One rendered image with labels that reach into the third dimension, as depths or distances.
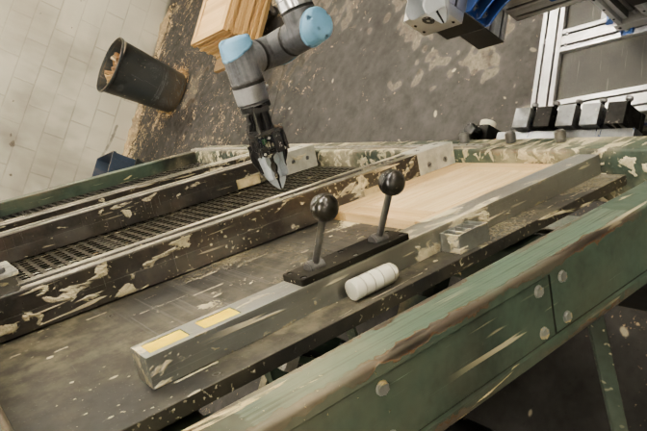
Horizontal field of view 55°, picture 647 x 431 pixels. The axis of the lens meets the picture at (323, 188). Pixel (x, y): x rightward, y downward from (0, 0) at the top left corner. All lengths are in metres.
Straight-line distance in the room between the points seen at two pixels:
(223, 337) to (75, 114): 5.86
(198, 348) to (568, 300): 0.45
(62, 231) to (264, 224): 0.63
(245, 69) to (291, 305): 0.70
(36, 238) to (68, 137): 4.87
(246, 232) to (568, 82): 1.48
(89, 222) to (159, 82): 4.06
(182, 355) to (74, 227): 0.97
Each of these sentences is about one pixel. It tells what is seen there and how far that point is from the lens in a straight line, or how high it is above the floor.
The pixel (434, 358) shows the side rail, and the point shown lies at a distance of 0.64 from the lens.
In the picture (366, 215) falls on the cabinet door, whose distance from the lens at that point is 1.20.
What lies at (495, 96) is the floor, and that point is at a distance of 2.83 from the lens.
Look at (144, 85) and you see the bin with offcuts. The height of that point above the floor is 0.36.
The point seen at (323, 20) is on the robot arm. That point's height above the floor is 1.35.
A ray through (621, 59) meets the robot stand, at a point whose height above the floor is 0.21.
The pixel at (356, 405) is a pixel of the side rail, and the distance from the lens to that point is 0.59.
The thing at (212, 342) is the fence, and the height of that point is 1.62.
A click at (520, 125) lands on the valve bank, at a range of 1.66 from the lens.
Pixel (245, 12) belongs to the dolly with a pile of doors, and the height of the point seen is 0.27.
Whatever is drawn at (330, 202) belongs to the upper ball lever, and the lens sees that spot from 0.78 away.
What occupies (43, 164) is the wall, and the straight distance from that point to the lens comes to 6.43.
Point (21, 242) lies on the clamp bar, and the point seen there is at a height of 1.65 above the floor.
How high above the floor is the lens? 2.00
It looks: 35 degrees down
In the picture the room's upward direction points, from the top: 68 degrees counter-clockwise
